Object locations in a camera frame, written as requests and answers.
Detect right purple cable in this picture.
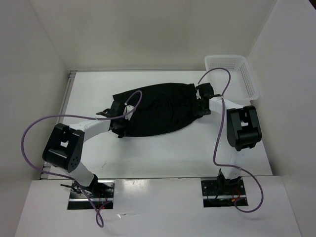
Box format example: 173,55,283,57
198,68,264,213

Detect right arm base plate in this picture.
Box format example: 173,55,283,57
200,177,248,208

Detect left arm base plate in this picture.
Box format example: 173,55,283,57
63,180,115,210

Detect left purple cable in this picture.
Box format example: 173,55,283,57
20,90,144,228

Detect white plastic basket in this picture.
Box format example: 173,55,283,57
204,55,259,102

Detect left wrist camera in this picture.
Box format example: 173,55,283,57
123,104,134,120

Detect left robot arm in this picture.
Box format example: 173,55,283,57
42,101,134,198

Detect aluminium table edge rail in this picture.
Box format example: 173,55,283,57
40,71,77,180

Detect black shorts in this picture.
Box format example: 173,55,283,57
125,83,199,137

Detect purple cable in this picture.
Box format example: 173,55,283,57
198,68,264,213
20,90,144,228

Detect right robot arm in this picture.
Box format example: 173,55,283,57
196,83,262,194

